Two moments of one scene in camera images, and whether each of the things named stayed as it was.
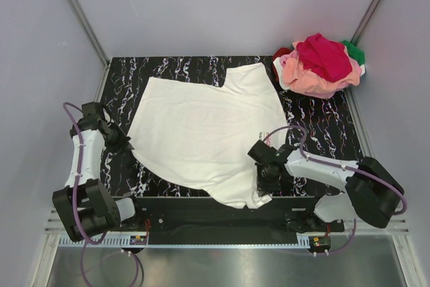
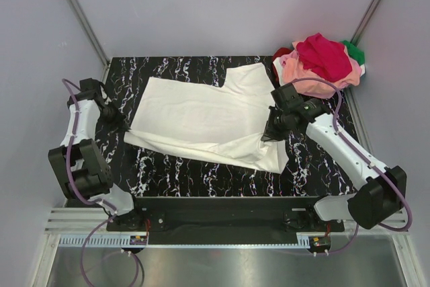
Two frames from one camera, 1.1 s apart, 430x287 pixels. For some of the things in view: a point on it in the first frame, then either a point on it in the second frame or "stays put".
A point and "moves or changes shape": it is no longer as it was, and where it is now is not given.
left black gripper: [123, 144] -> [120, 121]
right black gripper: [265, 188] -> [270, 134]
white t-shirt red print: [199, 134] moves or changes shape
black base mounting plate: [183, 215] stays put
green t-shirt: [355, 53] stays put
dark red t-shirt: [277, 54] stays put
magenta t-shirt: [328, 58] stays put
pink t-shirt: [299, 78] stays put
